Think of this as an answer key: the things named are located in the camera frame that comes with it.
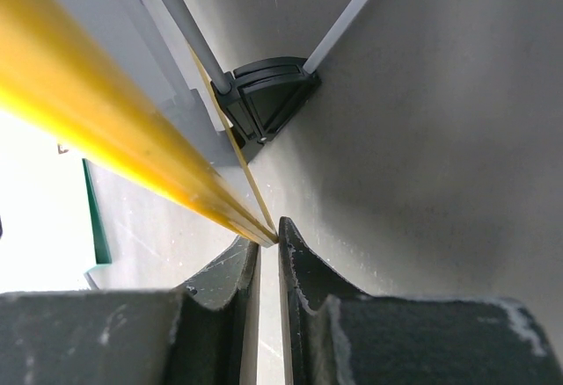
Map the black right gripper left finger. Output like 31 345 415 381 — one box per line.
1 237 260 384

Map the yellow-framed whiteboard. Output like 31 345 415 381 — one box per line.
1 0 278 246

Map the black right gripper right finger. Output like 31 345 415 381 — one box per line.
278 217 562 384

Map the black whiteboard foot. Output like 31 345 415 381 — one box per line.
213 56 321 162

